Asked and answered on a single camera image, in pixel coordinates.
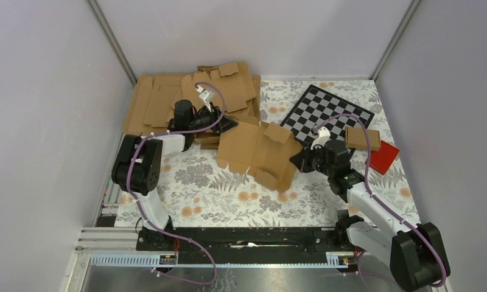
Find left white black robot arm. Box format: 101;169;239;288
111;100;238;250

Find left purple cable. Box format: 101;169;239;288
124;82;228;286

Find black white checkerboard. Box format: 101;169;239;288
280;85;374;146

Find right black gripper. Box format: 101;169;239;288
289;142;334;177

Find brown cardboard box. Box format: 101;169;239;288
217;117;303;192

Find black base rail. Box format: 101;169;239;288
136;227;356;265

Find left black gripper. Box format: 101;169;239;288
188;102;237;133

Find red box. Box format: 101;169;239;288
370;140;400;175

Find floral table mat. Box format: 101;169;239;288
114;80;419;228

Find stack of cardboard blanks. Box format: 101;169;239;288
122;61;261;136

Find perforated metal cable tray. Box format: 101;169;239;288
89;251;355;269

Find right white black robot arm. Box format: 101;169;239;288
290;140;450;291

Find folded small cardboard box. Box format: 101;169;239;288
345;127;381;151

